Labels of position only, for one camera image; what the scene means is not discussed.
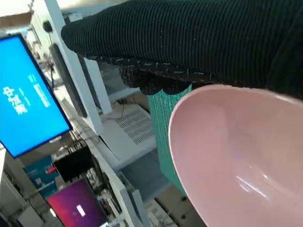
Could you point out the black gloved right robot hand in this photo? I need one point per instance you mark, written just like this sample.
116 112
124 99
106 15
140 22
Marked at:
189 42

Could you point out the pink bowl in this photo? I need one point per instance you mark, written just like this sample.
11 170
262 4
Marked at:
236 153

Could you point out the green cutting mat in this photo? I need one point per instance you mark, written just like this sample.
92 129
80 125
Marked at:
161 132

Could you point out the white cabinet with perforated side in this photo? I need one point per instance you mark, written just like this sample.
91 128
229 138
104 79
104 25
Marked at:
135 125

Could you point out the black flat monitor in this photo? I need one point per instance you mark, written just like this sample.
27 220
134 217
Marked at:
71 87

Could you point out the monitor with blue screen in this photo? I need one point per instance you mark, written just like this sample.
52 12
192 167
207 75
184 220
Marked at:
23 106

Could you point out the monitor with purple screen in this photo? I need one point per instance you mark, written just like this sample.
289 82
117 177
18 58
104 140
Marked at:
75 205

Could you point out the blue printed box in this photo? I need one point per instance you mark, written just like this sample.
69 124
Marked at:
40 175

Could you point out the white desk frame post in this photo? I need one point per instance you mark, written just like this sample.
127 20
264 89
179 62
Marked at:
71 71

